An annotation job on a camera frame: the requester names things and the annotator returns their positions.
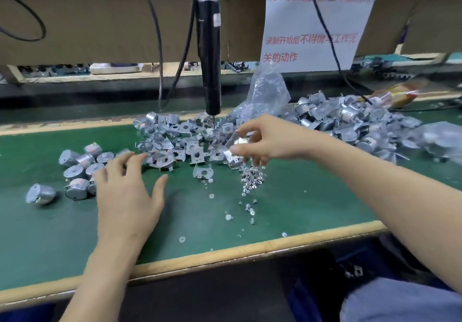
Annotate dark blue crate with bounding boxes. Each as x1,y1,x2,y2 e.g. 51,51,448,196
287,249,347,322

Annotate green bench mat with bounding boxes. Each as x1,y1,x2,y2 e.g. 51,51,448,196
0,101,462,290

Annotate pile of silver motors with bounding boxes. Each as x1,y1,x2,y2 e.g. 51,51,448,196
25,142,131,205

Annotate scatter of small silver screws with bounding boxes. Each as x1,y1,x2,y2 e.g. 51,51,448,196
179,163,290,243

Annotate silver metal bracket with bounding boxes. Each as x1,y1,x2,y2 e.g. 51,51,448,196
192,164,215,182

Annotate small clear plastic bag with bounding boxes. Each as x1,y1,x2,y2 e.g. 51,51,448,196
231,61,292,124

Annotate person's left hand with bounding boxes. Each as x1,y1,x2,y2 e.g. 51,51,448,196
92,152,169,257

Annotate person's right forearm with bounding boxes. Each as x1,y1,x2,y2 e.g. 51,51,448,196
314,138,462,294

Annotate grey blue trousers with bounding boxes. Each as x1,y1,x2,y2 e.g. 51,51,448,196
339,276,462,322

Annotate person's right hand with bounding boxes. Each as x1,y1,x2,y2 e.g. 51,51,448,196
229,113,329,167

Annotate black hanging cable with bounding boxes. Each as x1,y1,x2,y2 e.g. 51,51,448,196
162,0,197,113
136,0,166,113

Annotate brown back panel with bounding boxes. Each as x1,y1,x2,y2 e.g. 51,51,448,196
0,0,462,66

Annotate pile of metal brackets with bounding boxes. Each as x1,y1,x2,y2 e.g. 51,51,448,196
133,112,254,182

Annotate orange packet in plastic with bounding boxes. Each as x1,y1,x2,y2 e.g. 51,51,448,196
368,80,434,110

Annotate black looped cable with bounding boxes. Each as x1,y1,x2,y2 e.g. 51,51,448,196
0,0,47,43

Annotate pile of assembled motors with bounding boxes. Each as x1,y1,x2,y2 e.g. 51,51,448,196
285,90,423,164

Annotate crumpled clear plastic bag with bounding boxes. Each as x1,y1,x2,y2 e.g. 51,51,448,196
415,119,462,164

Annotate black electric screwdriver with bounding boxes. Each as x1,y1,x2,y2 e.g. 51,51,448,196
195,0,223,117

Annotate white paper sign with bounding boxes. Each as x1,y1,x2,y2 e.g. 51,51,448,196
260,0,384,73

